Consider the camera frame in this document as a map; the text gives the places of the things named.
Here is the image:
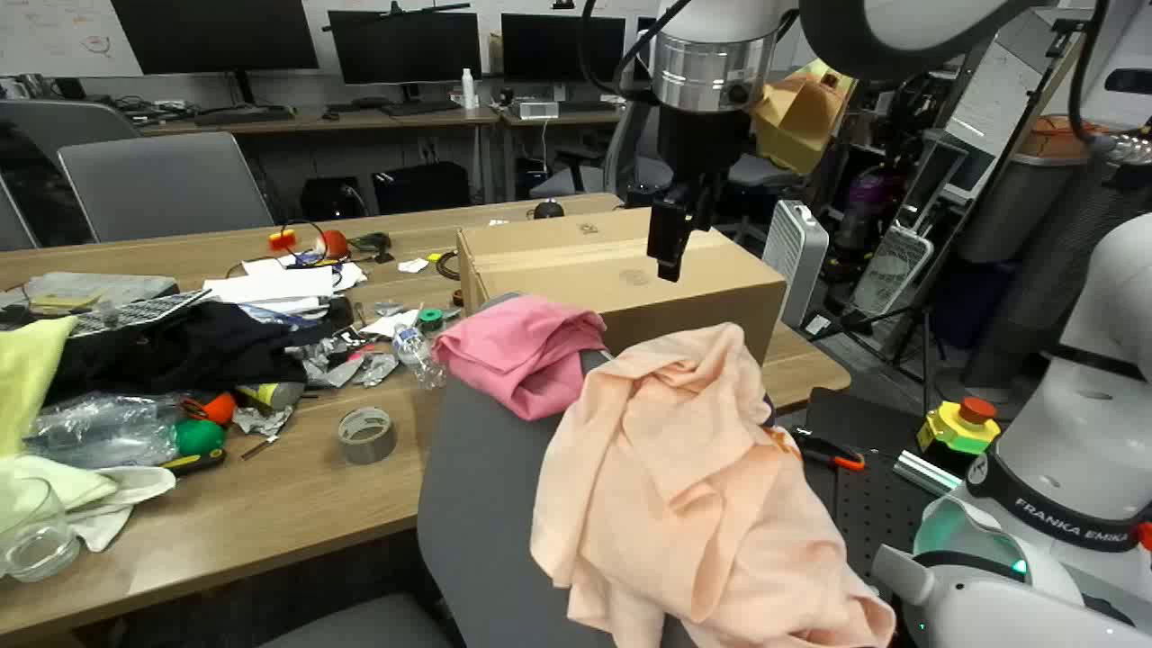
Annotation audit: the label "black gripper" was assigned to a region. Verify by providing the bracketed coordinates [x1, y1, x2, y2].
[644, 105, 757, 288]

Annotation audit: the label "pink shirt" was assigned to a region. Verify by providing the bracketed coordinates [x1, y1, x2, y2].
[433, 292, 608, 425]

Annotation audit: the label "peach shirt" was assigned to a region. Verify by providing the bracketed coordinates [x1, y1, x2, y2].
[526, 322, 899, 648]

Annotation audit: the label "brown cardboard box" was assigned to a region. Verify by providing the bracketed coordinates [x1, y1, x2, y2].
[455, 204, 788, 369]

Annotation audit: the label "white air purifier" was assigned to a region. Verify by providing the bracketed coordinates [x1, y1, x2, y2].
[760, 195, 836, 330]

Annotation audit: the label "yellow foam block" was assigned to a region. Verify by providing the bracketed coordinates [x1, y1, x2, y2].
[748, 63, 863, 181]

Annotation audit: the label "white handheld device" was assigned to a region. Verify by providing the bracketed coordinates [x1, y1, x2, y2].
[850, 219, 941, 324]

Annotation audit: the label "large black bag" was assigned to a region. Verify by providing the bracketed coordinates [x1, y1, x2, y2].
[366, 159, 474, 219]

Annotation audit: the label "orange black screwdriver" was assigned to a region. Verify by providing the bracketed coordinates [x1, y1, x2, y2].
[784, 425, 872, 477]

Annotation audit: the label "clear plastic bottle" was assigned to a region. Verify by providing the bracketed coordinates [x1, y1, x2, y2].
[390, 322, 451, 391]

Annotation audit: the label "small black gadget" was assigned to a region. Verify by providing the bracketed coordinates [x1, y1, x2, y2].
[353, 232, 401, 267]

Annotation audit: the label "grey office chair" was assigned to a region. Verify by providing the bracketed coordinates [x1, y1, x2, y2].
[257, 349, 713, 648]

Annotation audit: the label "wooden computer desk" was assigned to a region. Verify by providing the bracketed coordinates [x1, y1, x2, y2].
[140, 100, 630, 209]

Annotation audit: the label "red toy pieces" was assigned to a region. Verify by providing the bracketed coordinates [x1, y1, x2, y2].
[264, 225, 356, 262]

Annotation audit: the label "yellow red emergency stop button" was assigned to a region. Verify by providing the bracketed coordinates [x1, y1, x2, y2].
[916, 391, 1003, 461]

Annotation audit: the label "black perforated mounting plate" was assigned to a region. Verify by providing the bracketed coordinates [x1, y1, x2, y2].
[767, 390, 968, 598]

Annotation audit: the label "small black bag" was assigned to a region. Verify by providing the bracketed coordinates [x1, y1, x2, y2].
[294, 174, 371, 225]

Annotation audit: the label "crumpled silver foil wrappers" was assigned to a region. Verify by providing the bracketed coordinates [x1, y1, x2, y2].
[284, 336, 407, 395]

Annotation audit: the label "grey tape roll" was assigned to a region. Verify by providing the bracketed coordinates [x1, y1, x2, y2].
[334, 402, 401, 469]

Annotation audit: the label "white paper stack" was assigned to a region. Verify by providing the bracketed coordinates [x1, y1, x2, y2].
[197, 255, 371, 324]

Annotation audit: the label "yellow green wrapper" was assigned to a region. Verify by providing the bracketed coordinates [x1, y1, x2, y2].
[232, 379, 311, 415]

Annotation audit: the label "orange toy piece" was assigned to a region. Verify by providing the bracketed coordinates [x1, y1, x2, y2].
[196, 390, 241, 429]

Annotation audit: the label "large black monitor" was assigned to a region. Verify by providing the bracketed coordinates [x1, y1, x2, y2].
[109, 0, 323, 75]

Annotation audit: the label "black cloth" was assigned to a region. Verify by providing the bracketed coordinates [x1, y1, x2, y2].
[46, 300, 359, 402]

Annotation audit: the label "light grey chair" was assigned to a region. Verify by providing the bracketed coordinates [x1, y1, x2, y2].
[55, 131, 276, 244]

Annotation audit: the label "green toy ball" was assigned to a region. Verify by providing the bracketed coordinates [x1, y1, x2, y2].
[169, 415, 232, 469]

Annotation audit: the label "folded grey cloth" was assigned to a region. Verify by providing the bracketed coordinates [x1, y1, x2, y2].
[17, 270, 182, 324]

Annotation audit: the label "clear plastic bag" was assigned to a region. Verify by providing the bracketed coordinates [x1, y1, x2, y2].
[22, 390, 186, 473]

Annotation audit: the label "dark grey chair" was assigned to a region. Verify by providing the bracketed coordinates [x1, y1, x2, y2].
[0, 96, 137, 184]

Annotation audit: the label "whiteboard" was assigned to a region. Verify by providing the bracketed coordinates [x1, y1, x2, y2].
[0, 0, 148, 83]

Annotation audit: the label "pale cream cloth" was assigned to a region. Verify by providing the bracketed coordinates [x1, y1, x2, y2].
[0, 454, 179, 557]

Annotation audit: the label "yellow cloth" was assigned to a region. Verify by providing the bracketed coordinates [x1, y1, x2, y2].
[0, 312, 82, 461]

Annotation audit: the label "clear plastic cup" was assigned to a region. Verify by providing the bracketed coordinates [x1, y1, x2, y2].
[0, 477, 86, 586]

